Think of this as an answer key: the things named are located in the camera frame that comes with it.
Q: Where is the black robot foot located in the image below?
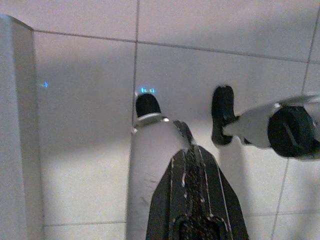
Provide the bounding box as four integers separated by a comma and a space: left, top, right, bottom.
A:
134, 95, 162, 119
211, 85, 236, 146

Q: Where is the silver robot right leg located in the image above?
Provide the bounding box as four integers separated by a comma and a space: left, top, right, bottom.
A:
223, 91, 320, 161

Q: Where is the black robot left foot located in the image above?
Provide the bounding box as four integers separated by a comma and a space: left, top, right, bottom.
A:
134, 95, 162, 119

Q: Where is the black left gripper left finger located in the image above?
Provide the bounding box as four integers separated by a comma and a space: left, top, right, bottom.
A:
145, 148, 198, 240

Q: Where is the black robot right foot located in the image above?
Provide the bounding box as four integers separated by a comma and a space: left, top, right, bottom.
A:
211, 85, 236, 146

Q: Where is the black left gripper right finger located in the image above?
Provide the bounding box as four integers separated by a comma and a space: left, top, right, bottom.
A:
191, 144, 251, 240

